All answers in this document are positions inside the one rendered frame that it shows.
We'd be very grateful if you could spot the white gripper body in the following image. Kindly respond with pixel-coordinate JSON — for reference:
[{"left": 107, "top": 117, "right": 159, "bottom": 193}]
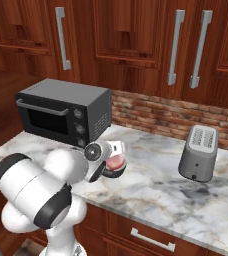
[{"left": 111, "top": 141, "right": 128, "bottom": 157}]

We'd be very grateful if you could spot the black toaster oven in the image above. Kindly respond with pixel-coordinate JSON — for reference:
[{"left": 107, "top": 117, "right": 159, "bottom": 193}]
[{"left": 14, "top": 78, "right": 113, "bottom": 150}]

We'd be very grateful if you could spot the grey toaster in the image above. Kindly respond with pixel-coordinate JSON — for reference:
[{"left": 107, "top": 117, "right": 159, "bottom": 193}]
[{"left": 178, "top": 124, "right": 220, "bottom": 184}]

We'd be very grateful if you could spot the wooden drawer front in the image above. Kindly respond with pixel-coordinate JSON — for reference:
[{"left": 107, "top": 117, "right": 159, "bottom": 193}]
[{"left": 105, "top": 210, "right": 220, "bottom": 256}]

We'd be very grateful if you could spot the grey toaster oven handle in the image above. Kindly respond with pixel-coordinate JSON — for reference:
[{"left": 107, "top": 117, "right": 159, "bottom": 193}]
[{"left": 15, "top": 98, "right": 70, "bottom": 117}]

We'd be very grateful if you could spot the grey drawer handle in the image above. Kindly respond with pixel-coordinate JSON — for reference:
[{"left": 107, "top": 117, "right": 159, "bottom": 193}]
[{"left": 129, "top": 227, "right": 177, "bottom": 253}]

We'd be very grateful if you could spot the wooden wall cupboard door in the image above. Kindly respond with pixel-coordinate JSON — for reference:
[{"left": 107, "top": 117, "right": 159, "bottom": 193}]
[
  {"left": 73, "top": 0, "right": 189, "bottom": 101},
  {"left": 181, "top": 0, "right": 228, "bottom": 111},
  {"left": 0, "top": 0, "right": 81, "bottom": 84}
]

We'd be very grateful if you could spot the grey cupboard handle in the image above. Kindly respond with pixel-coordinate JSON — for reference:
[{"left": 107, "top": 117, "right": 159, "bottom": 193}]
[
  {"left": 189, "top": 9, "right": 214, "bottom": 90},
  {"left": 54, "top": 6, "right": 72, "bottom": 71},
  {"left": 167, "top": 9, "right": 186, "bottom": 86}
]

